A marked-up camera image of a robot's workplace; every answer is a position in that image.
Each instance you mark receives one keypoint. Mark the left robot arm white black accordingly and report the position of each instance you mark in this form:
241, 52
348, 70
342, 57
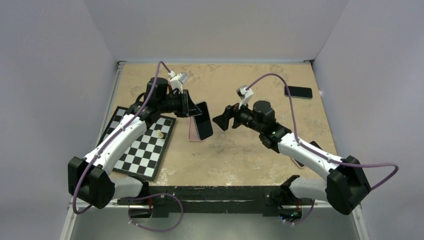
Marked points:
89, 178

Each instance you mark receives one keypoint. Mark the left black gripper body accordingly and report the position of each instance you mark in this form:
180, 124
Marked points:
179, 104

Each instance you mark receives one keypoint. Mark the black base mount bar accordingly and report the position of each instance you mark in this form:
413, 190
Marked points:
268, 200

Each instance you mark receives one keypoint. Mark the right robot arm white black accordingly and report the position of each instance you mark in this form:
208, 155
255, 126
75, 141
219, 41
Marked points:
343, 185

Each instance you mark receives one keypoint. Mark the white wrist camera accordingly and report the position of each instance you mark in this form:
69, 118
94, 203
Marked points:
245, 94
177, 80

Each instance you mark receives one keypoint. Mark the pink phone case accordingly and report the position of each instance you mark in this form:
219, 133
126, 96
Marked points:
193, 134

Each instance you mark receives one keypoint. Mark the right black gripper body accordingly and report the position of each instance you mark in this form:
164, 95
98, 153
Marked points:
242, 116

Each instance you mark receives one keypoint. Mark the aluminium frame rail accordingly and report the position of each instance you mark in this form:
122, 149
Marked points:
71, 216

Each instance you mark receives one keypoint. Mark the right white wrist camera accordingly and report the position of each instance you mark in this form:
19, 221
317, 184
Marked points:
245, 94

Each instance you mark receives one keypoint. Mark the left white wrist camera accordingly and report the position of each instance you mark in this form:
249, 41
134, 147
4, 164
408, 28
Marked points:
177, 80

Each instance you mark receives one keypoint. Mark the black white chessboard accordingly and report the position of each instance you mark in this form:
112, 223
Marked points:
144, 157

